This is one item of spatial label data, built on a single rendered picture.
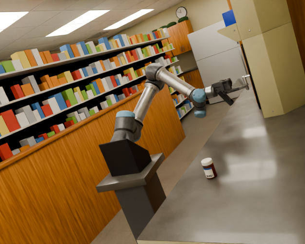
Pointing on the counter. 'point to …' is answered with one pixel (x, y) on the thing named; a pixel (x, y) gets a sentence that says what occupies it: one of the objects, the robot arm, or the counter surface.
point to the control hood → (231, 32)
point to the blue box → (229, 18)
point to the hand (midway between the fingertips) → (246, 85)
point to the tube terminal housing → (272, 54)
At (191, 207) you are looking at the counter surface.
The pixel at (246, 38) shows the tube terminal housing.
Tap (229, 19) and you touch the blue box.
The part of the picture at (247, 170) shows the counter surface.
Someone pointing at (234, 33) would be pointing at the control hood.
